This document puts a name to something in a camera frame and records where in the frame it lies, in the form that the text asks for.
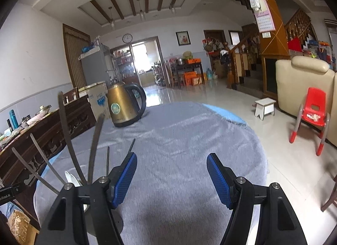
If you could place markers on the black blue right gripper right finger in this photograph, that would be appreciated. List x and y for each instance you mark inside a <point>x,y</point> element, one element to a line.
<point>278,223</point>

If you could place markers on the framed wall picture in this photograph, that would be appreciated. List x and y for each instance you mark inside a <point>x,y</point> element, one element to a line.
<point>183,38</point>

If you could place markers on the small white stool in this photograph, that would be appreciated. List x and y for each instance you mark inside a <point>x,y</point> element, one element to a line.
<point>264,107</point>

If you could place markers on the steel chopstick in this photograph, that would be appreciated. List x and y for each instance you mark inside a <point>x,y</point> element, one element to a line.
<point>131,146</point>
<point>27,166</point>
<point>45,159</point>
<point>94,145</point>
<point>67,137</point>
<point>107,160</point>

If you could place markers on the cream leather sofa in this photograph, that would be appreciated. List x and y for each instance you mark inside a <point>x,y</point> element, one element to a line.
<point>295,76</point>

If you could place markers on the white plastic spoon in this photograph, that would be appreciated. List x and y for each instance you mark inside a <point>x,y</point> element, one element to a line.
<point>72,179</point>

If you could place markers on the wooden staircase railing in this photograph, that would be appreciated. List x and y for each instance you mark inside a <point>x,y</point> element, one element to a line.
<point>246,56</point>

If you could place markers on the blue under cloth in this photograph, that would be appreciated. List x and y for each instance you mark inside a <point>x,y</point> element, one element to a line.
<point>226,114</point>

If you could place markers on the grey metal utensil cup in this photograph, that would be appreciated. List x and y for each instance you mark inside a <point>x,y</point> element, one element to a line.
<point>115,221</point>

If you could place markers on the dark dining table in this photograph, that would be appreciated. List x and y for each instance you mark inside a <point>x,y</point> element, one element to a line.
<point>176,72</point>

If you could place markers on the red plastic child chair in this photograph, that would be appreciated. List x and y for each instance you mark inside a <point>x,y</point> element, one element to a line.
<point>313,111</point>

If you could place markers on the orange cardboard box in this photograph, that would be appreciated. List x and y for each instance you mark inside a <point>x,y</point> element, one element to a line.
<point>189,76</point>

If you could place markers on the blue water jug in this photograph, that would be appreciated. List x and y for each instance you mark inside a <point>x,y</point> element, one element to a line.
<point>209,74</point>

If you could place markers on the gold electric kettle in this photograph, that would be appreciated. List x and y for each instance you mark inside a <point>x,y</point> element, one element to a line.
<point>126,103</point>

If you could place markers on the round wall clock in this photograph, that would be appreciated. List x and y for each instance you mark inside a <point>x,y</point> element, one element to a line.
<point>127,38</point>

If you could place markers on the white chest freezer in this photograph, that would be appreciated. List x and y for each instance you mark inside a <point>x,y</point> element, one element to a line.
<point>97,97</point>

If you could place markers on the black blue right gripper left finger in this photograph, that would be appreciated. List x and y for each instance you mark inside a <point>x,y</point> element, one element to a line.
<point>65,222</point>

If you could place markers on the grey table cloth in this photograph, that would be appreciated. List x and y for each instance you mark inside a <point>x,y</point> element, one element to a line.
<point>171,199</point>

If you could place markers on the dark carved wooden sideboard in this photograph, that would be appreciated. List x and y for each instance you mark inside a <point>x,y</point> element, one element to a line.
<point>49,135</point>

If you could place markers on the wall calendar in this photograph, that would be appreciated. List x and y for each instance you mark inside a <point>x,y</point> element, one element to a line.
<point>262,15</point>

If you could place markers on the teal thermos bottle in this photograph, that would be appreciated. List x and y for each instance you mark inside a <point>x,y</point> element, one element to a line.
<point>13,119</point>

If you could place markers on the grey refrigerator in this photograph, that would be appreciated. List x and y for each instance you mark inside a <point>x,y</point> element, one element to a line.
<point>97,65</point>

